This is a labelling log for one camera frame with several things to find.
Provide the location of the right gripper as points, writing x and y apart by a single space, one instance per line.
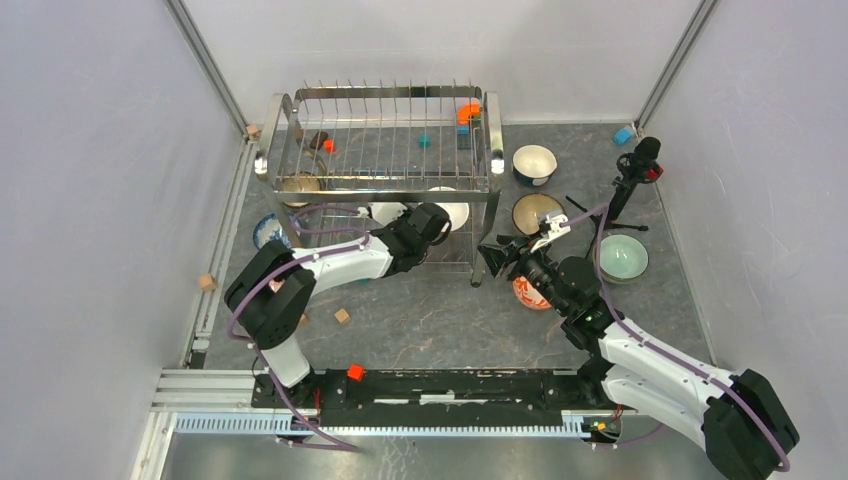
495 256

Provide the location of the pink speckled bowl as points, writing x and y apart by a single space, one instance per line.
532 211

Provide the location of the white bowl orange rim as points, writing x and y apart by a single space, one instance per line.
528 296

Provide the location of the teal and white bowl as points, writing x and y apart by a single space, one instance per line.
533 165

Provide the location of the pale green bowl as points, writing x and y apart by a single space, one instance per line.
623 259

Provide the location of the black patterned bowl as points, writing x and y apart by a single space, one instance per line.
302 182

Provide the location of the blue floral bowl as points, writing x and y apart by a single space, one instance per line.
269 229

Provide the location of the red patterned bowl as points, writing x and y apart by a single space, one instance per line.
277 285

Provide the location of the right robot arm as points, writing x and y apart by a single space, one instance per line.
737 419

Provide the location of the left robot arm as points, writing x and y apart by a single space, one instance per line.
269 296

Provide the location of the metal dish rack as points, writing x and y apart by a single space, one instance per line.
376 131

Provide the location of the orange toy piece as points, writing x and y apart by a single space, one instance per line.
468 117

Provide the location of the small tan block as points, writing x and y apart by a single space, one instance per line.
342 316

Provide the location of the black microphone on tripod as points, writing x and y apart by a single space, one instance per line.
639 167

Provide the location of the blue block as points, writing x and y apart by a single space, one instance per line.
623 135

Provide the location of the red cube on base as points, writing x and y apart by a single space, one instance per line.
356 372

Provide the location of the corner wooden cube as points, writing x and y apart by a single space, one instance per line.
253 131

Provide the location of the light wooden cube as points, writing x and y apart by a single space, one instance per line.
207 282

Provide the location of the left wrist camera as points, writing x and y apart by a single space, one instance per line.
382 212

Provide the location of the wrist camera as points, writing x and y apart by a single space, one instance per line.
382 212
551 228

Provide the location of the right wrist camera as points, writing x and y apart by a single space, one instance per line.
551 228

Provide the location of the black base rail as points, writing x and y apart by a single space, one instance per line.
448 398

